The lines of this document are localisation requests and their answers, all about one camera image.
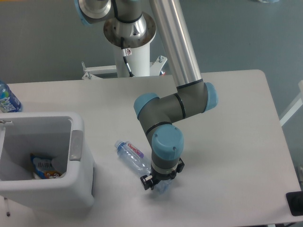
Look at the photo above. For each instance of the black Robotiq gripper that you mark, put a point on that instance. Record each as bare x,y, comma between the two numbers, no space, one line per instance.
148,181

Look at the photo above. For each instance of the black device at table edge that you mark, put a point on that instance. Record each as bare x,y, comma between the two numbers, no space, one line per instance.
295,202

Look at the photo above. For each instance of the clear plastic water bottle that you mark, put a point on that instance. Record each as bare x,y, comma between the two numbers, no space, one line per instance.
133,158

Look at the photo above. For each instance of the blue labelled water bottle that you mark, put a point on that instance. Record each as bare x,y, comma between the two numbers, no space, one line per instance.
9,103

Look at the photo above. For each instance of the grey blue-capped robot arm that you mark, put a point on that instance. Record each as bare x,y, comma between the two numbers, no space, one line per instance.
130,31

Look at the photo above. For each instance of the white pedestal foot frame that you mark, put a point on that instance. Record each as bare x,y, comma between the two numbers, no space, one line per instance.
110,71

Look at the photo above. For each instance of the blue orange snack wrapper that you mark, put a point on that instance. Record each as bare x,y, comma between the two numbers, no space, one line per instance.
43,166

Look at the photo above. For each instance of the white frame at right edge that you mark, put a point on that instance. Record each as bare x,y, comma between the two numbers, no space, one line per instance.
293,107

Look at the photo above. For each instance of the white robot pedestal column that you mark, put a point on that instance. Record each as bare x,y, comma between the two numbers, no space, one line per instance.
138,61

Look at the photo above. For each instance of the white plastic trash can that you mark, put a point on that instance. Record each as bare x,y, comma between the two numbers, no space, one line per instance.
45,163

